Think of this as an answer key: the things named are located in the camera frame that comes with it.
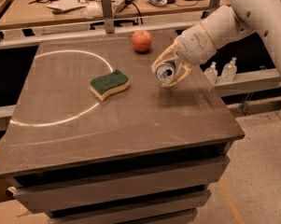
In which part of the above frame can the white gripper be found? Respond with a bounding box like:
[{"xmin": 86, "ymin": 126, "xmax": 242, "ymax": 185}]
[{"xmin": 151, "ymin": 23, "xmax": 217, "ymax": 88}]

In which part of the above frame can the redbull can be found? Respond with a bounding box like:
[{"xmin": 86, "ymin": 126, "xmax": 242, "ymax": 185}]
[{"xmin": 155, "ymin": 61, "xmax": 176, "ymax": 84}]

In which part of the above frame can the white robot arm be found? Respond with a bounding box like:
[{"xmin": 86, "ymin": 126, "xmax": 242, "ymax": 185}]
[{"xmin": 151, "ymin": 0, "xmax": 281, "ymax": 87}]

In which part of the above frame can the clear sanitizer bottle left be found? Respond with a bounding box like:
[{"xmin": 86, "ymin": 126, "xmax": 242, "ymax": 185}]
[{"xmin": 204, "ymin": 62, "xmax": 218, "ymax": 85}]

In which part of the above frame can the clear sanitizer bottle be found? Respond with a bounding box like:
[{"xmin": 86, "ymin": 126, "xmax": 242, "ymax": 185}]
[
  {"xmin": 221, "ymin": 57, "xmax": 237, "ymax": 81},
  {"xmin": 204, "ymin": 62, "xmax": 218, "ymax": 85}
]

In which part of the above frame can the red apple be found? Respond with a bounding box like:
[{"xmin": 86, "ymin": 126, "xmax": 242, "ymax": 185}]
[{"xmin": 132, "ymin": 30, "xmax": 152, "ymax": 52}]

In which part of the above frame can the clear sanitizer bottle right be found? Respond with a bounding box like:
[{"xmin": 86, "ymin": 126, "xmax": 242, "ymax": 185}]
[{"xmin": 221, "ymin": 57, "xmax": 237, "ymax": 81}]

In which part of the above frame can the green yellow sponge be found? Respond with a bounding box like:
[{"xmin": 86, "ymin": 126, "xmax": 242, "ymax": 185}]
[{"xmin": 90, "ymin": 69, "xmax": 130, "ymax": 101}]

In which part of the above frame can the white power strip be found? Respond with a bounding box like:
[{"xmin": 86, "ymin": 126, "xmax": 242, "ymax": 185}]
[{"xmin": 113, "ymin": 0, "xmax": 133, "ymax": 13}]

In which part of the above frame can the white paper stack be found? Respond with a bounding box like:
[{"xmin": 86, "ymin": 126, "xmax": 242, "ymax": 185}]
[{"xmin": 47, "ymin": 0, "xmax": 86, "ymax": 11}]

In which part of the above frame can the grey drawer cabinet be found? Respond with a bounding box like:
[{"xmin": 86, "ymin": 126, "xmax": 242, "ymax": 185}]
[{"xmin": 6, "ymin": 142, "xmax": 234, "ymax": 224}]

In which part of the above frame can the wooden desk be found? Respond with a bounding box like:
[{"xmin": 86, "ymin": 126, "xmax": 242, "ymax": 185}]
[{"xmin": 0, "ymin": 0, "xmax": 232, "ymax": 31}]

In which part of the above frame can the black cable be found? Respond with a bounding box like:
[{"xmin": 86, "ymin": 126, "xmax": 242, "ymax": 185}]
[{"xmin": 125, "ymin": 0, "xmax": 144, "ymax": 26}]

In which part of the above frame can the metal frame rail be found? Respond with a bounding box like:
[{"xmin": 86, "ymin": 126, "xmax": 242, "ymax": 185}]
[{"xmin": 0, "ymin": 0, "xmax": 281, "ymax": 49}]

